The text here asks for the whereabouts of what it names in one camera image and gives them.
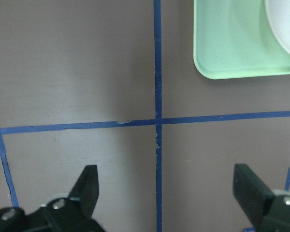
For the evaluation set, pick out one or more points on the white round plate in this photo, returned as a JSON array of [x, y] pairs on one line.
[[278, 15]]

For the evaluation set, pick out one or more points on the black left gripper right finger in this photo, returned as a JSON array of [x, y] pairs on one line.
[[268, 210]]

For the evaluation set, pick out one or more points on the light green plastic tray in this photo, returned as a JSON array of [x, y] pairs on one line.
[[233, 39]]

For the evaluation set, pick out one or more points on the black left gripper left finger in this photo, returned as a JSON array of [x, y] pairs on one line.
[[70, 214]]

